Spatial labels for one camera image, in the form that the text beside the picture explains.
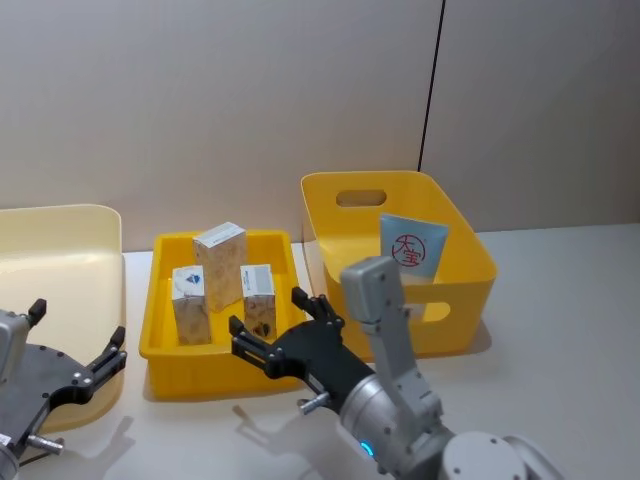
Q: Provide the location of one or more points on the small beige carton white label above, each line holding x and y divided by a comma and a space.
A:
257, 295

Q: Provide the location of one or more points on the cream plastic bin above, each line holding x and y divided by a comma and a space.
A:
60, 240

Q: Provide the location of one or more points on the beige carton with blue print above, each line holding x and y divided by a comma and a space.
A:
192, 315

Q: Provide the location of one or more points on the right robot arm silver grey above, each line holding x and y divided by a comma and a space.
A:
400, 400

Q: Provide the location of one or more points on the shallow yellow plastic tray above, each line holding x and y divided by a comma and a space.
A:
160, 320

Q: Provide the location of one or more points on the deep yellow plastic basket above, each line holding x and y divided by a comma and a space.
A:
465, 280

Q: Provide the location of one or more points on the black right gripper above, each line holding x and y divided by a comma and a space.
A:
320, 355

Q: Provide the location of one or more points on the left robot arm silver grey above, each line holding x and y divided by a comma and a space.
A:
12, 340

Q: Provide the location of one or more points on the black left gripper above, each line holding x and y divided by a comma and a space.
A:
40, 380

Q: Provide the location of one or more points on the tall beige patterned carton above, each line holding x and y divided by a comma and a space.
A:
222, 270

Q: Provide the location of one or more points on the pale blue tube red mark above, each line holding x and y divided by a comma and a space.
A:
422, 240

